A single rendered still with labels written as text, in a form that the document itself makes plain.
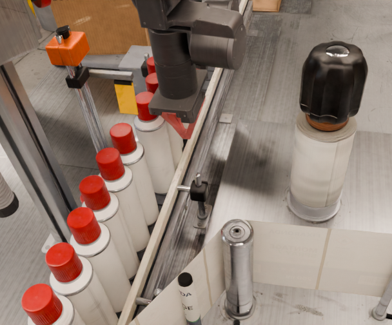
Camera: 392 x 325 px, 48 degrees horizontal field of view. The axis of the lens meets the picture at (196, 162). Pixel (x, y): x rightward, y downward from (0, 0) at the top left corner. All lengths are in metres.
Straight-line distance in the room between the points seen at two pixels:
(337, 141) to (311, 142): 0.04
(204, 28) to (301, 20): 0.85
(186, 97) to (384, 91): 0.61
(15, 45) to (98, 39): 0.84
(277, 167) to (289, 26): 0.62
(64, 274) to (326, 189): 0.40
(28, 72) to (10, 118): 2.41
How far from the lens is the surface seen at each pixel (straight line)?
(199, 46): 0.56
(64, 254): 0.51
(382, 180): 0.85
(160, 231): 0.71
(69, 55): 0.63
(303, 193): 0.72
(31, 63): 3.12
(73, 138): 1.05
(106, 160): 0.59
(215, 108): 0.97
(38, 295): 0.50
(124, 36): 1.23
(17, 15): 0.42
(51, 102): 1.19
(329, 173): 0.67
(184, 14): 0.57
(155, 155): 0.73
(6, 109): 0.62
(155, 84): 0.71
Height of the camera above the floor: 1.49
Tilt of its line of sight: 46 degrees down
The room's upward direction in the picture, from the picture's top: 7 degrees counter-clockwise
